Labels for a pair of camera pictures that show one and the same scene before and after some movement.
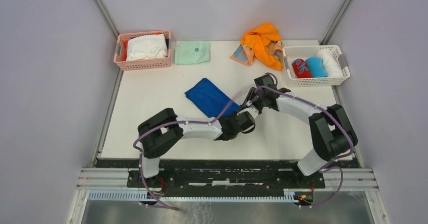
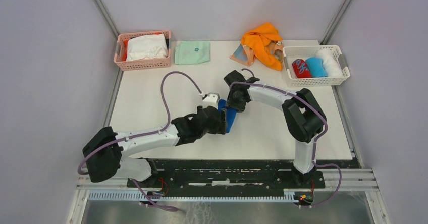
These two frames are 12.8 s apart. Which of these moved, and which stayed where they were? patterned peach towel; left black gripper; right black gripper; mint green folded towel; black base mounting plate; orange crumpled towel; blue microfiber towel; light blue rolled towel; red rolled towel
Moved: blue microfiber towel; right black gripper; left black gripper
Stayed: orange crumpled towel; light blue rolled towel; black base mounting plate; patterned peach towel; mint green folded towel; red rolled towel
